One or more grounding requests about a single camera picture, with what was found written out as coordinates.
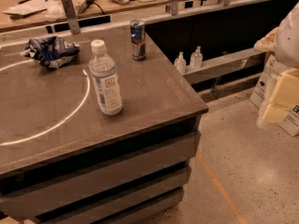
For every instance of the redbull can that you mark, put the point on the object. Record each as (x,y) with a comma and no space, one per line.
(138,40)

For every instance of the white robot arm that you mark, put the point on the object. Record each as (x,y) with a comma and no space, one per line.
(283,41)

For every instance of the blue crumpled chip bag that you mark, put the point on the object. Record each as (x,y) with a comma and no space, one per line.
(52,52)

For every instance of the small clear bottle left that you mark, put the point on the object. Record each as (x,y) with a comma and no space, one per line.
(180,63)

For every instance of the small clear bottle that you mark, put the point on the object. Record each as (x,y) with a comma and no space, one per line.
(196,58)
(180,63)

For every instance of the clear plastic water bottle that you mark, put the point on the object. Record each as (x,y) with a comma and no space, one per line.
(105,79)

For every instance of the small clear bottle right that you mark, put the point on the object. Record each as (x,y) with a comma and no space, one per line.
(196,58)

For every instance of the grey drawer cabinet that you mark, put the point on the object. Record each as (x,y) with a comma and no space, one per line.
(123,173)

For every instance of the white corova cardboard box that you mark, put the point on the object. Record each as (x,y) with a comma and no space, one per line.
(276,94)

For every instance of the grey power strip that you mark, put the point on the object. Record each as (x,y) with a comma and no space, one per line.
(81,5)

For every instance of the white crumpled mask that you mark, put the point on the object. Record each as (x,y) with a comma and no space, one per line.
(54,13)

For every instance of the white papers on desk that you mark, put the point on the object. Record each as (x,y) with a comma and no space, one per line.
(28,7)

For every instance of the black pen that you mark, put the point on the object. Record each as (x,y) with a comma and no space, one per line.
(23,1)

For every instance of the metal shelf rail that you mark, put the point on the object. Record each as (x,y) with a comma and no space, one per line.
(224,65)

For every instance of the metal bracket post left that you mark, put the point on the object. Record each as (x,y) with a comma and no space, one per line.
(71,16)

